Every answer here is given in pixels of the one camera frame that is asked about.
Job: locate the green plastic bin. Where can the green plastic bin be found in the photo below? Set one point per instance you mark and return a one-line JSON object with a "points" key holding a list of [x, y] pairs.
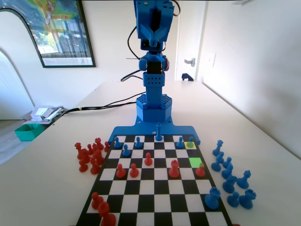
{"points": [[27, 133]]}

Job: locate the blue gripper camera mount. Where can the blue gripper camera mount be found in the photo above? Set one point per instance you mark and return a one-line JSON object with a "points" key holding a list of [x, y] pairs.
{"points": [[160, 46]]}

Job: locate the grey paper stack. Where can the grey paper stack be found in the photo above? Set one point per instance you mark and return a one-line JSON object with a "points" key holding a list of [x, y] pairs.
{"points": [[44, 111]]}

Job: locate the black framed poster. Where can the black framed poster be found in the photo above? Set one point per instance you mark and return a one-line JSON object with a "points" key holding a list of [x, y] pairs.
{"points": [[61, 35]]}

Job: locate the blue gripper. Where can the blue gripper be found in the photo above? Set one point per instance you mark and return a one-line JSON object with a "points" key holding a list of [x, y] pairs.
{"points": [[154, 35]]}

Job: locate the blue chess bishop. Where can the blue chess bishop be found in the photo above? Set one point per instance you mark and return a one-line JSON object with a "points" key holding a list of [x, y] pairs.
{"points": [[244, 180], [218, 163]]}

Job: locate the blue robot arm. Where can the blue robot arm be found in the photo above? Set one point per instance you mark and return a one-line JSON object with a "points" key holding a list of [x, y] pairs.
{"points": [[154, 110]]}

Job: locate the red pieces bottom left corner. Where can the red pieces bottom left corner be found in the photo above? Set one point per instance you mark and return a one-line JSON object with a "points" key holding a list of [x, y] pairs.
{"points": [[106, 214]]}

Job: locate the black white chessboard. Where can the black white chessboard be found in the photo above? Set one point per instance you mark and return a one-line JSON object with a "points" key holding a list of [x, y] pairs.
{"points": [[152, 188]]}

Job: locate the blue chess pawn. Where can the blue chess pawn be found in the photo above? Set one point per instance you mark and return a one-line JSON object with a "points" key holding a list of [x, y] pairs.
{"points": [[179, 143], [191, 143], [126, 151], [138, 143], [233, 199], [117, 143], [227, 163]]}

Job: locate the blue table clamp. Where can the blue table clamp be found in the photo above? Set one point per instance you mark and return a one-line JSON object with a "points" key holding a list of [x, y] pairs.
{"points": [[187, 77]]}

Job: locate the blue base plate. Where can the blue base plate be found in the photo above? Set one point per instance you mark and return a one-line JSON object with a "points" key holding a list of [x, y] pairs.
{"points": [[127, 130]]}

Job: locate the tall blue king piece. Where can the tall blue king piece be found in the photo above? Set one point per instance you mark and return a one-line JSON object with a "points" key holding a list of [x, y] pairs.
{"points": [[159, 133]]}

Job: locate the red chess knight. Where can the red chess knight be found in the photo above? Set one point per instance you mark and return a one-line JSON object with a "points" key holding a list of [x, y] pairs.
{"points": [[84, 155], [98, 157]]}

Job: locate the red chess rook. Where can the red chess rook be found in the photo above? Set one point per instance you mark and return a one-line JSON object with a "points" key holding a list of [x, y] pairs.
{"points": [[99, 143], [174, 169]]}

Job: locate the cardboard box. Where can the cardboard box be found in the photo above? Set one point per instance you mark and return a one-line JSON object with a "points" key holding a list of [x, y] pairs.
{"points": [[28, 121]]}

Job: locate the blue chess rook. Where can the blue chess rook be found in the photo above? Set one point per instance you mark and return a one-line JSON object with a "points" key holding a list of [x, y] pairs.
{"points": [[212, 197], [247, 199]]}

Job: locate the red chess pawn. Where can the red chess pawn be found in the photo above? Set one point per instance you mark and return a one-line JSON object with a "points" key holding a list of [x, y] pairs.
{"points": [[200, 171], [120, 171], [90, 149], [107, 146], [133, 170], [96, 200], [148, 159]]}

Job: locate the white door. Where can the white door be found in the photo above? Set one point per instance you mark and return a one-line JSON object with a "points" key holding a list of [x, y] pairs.
{"points": [[188, 35]]}

